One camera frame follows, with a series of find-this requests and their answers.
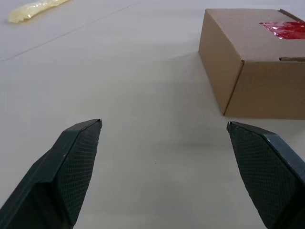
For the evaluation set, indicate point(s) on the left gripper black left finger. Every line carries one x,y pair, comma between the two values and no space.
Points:
54,171

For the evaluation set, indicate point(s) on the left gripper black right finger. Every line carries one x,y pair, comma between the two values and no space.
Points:
269,171

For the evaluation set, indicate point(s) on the brown cardboard box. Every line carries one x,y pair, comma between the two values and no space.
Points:
238,47

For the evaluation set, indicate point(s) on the red tape patch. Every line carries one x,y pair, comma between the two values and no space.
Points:
286,29

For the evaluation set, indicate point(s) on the pale yellow plastic packet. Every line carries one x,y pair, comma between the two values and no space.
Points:
28,10

